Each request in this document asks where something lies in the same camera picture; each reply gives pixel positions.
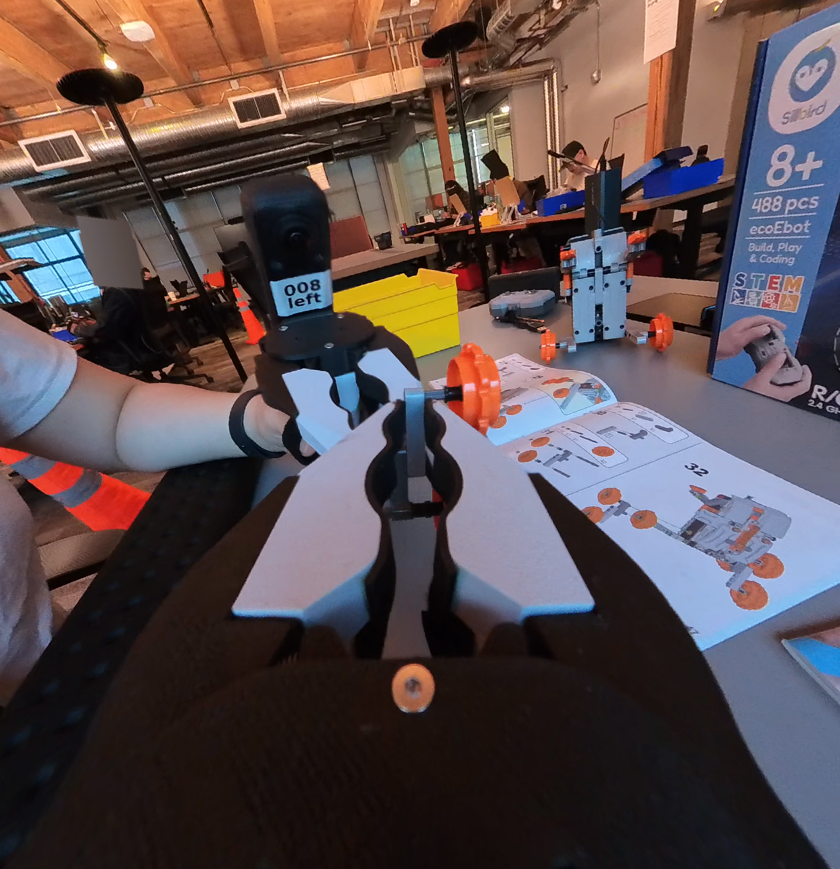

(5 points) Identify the grey toy robot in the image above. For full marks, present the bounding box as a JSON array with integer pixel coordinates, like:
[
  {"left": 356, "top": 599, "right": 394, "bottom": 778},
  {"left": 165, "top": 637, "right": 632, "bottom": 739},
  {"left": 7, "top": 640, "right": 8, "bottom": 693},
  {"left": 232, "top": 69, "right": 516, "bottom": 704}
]
[{"left": 539, "top": 227, "right": 675, "bottom": 364}]

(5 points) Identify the open instruction booklet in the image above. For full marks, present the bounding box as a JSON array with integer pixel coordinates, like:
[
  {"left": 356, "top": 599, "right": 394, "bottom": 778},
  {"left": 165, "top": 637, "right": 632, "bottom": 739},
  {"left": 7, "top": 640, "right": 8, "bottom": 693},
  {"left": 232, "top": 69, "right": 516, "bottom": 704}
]
[{"left": 420, "top": 353, "right": 840, "bottom": 651}]

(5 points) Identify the silver ventilation duct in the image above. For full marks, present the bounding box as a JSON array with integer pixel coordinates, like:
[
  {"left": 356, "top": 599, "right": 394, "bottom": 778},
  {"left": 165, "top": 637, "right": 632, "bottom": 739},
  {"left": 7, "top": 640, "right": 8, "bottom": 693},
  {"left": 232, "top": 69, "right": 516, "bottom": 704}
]
[{"left": 0, "top": 57, "right": 560, "bottom": 187}]

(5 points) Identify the blue manual booklet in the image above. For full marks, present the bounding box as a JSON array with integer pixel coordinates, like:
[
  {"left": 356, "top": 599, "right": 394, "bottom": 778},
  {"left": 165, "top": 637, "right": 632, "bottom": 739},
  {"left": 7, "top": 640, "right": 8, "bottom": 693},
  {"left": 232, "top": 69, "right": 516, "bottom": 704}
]
[{"left": 781, "top": 623, "right": 840, "bottom": 722}]

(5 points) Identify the person's grey shirt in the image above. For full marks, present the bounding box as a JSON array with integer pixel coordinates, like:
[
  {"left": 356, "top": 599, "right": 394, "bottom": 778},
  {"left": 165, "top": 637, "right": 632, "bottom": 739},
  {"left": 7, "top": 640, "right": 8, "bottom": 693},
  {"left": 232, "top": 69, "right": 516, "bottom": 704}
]
[{"left": 0, "top": 299, "right": 78, "bottom": 707}]

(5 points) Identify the person's left hand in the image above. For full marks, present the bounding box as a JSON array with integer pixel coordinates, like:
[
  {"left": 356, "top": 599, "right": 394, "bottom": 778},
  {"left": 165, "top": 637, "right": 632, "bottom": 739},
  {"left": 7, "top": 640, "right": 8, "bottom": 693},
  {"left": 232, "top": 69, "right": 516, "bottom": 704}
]
[{"left": 247, "top": 392, "right": 319, "bottom": 459}]

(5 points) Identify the yellow plastic bin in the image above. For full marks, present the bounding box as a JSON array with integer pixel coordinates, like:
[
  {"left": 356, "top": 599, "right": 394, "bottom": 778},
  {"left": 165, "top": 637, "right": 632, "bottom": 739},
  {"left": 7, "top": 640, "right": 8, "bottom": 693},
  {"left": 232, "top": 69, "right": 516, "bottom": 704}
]
[{"left": 332, "top": 268, "right": 462, "bottom": 357}]

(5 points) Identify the black case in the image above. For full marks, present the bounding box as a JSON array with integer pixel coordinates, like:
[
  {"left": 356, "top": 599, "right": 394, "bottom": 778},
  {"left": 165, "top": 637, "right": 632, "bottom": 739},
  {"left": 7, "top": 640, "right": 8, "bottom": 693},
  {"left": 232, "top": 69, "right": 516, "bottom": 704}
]
[{"left": 488, "top": 266, "right": 563, "bottom": 303}]

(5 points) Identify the white air vent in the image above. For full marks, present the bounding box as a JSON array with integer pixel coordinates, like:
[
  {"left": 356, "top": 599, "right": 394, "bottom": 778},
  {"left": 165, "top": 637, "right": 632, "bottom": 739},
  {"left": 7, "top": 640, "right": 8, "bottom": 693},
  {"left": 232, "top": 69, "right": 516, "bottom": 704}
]
[
  {"left": 228, "top": 88, "right": 286, "bottom": 129},
  {"left": 18, "top": 130, "right": 91, "bottom": 171}
]

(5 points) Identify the black wristband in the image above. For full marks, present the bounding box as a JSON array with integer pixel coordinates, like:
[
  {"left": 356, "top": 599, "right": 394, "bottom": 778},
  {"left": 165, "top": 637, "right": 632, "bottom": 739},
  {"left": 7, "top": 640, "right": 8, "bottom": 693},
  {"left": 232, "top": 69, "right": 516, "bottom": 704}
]
[{"left": 229, "top": 389, "right": 288, "bottom": 461}]

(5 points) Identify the orange traffic cone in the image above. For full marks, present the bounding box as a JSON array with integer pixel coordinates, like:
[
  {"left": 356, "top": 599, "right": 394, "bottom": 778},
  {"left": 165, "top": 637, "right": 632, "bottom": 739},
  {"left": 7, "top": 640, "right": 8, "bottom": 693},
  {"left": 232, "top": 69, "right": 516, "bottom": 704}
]
[
  {"left": 0, "top": 444, "right": 153, "bottom": 534},
  {"left": 233, "top": 285, "right": 266, "bottom": 346}
]

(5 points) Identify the grey battery motor block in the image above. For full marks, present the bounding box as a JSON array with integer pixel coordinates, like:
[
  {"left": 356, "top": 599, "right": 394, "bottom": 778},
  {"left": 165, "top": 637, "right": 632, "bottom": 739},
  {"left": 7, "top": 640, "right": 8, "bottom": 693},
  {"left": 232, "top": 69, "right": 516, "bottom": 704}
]
[{"left": 489, "top": 288, "right": 557, "bottom": 321}]

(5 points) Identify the blue robot kit box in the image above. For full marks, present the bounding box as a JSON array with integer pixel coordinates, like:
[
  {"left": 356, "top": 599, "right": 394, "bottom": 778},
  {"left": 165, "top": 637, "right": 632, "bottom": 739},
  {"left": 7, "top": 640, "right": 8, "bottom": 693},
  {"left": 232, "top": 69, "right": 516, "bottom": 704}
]
[{"left": 706, "top": 0, "right": 840, "bottom": 425}]

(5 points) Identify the long wooden desk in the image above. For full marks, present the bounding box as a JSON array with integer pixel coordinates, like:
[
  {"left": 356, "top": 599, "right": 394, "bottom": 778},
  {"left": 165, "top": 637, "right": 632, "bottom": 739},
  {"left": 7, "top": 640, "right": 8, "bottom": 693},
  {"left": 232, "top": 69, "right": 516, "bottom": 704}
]
[{"left": 400, "top": 175, "right": 736, "bottom": 272}]

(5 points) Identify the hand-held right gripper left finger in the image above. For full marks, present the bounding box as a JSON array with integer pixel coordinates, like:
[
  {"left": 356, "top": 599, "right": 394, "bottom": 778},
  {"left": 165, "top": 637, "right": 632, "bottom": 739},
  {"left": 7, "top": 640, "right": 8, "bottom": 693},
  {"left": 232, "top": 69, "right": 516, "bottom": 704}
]
[{"left": 231, "top": 399, "right": 402, "bottom": 658}]

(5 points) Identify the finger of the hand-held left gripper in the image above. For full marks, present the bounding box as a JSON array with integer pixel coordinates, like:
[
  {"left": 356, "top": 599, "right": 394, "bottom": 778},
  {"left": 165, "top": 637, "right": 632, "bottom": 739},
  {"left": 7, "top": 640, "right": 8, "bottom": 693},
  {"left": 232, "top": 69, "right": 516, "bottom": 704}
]
[
  {"left": 283, "top": 368, "right": 358, "bottom": 463},
  {"left": 354, "top": 348, "right": 422, "bottom": 425}
]

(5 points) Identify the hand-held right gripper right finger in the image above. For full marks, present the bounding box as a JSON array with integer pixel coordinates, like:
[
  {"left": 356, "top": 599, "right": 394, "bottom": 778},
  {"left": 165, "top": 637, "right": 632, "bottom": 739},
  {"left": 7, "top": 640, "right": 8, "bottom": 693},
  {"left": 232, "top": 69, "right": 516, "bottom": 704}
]
[{"left": 427, "top": 401, "right": 595, "bottom": 656}]

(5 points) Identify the white wall paper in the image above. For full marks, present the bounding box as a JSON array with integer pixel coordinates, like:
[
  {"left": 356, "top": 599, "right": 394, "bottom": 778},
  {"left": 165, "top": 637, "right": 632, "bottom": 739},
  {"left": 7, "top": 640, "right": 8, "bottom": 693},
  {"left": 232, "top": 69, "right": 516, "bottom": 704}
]
[{"left": 644, "top": 0, "right": 680, "bottom": 58}]

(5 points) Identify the black pole stand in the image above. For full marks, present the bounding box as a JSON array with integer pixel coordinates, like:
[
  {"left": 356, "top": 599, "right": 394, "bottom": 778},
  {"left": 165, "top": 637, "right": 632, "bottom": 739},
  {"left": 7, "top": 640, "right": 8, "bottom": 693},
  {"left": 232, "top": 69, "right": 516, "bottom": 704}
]
[
  {"left": 422, "top": 20, "right": 492, "bottom": 300},
  {"left": 57, "top": 68, "right": 248, "bottom": 382}
]

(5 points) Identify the orange toy wheel axle assembly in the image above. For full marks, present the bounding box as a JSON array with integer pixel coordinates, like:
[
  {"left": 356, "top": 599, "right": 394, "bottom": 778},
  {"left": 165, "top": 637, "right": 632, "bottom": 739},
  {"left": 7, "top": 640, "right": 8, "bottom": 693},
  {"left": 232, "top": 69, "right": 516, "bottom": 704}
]
[{"left": 386, "top": 343, "right": 504, "bottom": 530}]

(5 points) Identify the grey desk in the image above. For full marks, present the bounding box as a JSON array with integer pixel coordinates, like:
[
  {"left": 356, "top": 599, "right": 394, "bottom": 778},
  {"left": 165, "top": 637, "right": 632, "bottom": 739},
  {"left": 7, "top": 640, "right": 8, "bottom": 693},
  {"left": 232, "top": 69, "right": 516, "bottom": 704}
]
[{"left": 250, "top": 275, "right": 840, "bottom": 869}]

